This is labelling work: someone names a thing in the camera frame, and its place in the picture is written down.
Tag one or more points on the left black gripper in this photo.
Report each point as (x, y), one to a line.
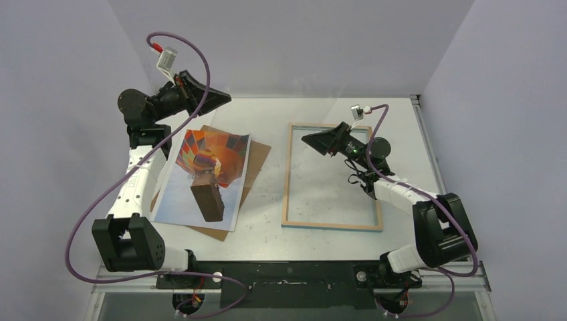
(192, 93)

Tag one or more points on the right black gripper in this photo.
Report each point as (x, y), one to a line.
(339, 138)

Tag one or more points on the clear glass pane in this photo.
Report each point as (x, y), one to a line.
(262, 114)

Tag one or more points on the blue wooden picture frame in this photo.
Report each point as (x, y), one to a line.
(322, 192)

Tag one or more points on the hot air balloon photo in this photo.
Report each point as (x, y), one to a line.
(203, 181)

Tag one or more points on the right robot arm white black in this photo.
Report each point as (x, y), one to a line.
(441, 226)

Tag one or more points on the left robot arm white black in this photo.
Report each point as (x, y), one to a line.
(126, 239)

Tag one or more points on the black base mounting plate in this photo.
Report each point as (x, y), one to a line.
(290, 296)

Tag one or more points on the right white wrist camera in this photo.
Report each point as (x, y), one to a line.
(358, 115)

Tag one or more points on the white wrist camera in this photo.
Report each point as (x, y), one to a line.
(358, 115)
(165, 63)

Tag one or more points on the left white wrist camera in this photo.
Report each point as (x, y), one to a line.
(165, 63)

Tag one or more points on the aluminium rail front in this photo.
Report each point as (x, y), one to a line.
(124, 283)

